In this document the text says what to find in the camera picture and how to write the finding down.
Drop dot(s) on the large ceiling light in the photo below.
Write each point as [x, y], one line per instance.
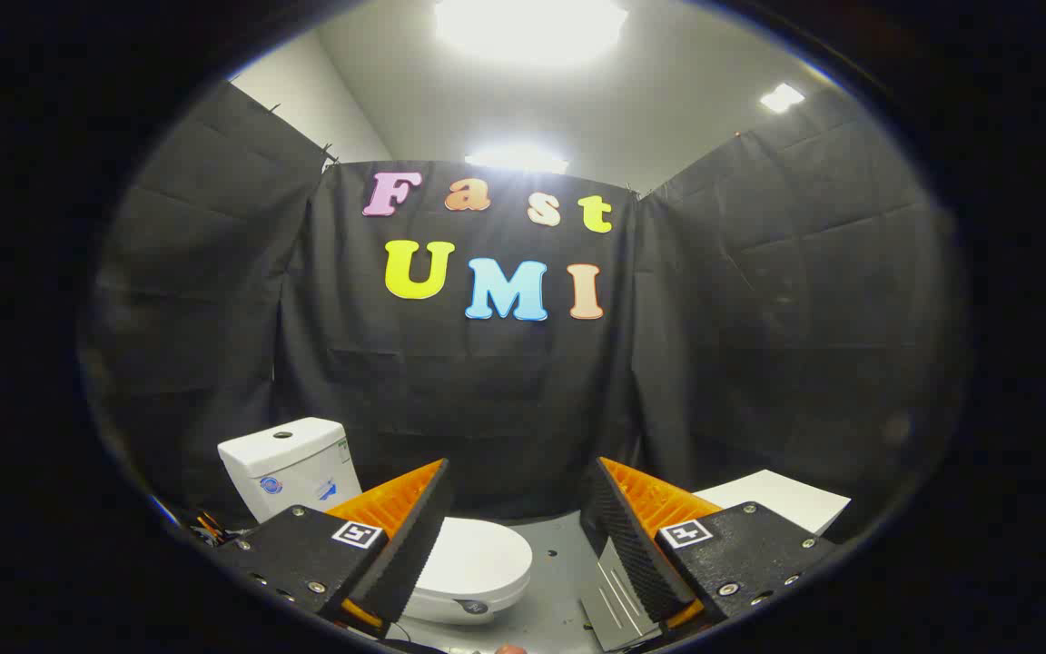
[530, 25]

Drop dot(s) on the black backdrop cloth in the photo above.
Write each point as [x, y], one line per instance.
[487, 391]

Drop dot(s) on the white toilet lid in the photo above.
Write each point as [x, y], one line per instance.
[482, 549]

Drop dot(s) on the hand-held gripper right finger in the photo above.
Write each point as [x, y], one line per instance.
[632, 545]

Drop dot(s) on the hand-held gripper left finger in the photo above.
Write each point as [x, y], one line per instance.
[409, 536]

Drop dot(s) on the grey drawer cabinet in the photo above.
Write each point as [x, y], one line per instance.
[777, 498]

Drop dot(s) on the long ceiling light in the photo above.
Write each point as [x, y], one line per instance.
[516, 159]

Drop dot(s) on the small rectangular ceiling light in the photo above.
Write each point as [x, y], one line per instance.
[782, 97]

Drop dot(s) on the white toilet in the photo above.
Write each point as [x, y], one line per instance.
[291, 463]

